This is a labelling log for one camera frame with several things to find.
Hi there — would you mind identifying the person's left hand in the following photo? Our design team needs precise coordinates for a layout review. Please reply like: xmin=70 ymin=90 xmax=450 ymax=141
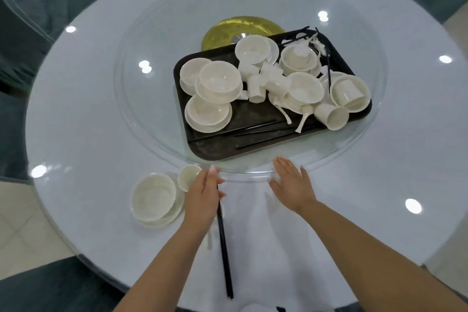
xmin=182 ymin=164 xmax=227 ymax=230

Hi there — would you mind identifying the person's right hand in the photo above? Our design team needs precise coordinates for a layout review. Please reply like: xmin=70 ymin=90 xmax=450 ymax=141
xmin=268 ymin=156 xmax=318 ymax=215

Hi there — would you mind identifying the black tray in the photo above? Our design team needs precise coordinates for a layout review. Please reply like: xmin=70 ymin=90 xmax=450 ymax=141
xmin=173 ymin=29 xmax=373 ymax=162

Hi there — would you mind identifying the person's right forearm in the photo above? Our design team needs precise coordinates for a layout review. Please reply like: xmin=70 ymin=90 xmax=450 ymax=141
xmin=296 ymin=198 xmax=468 ymax=312

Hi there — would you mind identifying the person's left forearm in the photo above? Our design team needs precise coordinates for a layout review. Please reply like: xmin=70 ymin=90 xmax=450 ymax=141
xmin=113 ymin=218 xmax=215 ymax=312

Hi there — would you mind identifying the glass lazy susan turntable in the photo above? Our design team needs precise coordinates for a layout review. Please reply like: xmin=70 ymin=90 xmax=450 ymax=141
xmin=113 ymin=0 xmax=388 ymax=183

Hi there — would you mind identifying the white round table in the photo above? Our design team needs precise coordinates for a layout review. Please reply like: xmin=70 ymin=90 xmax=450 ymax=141
xmin=24 ymin=0 xmax=463 ymax=312

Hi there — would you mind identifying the gold turntable base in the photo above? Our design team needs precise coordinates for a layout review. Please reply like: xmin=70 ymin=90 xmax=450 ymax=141
xmin=201 ymin=16 xmax=287 ymax=52

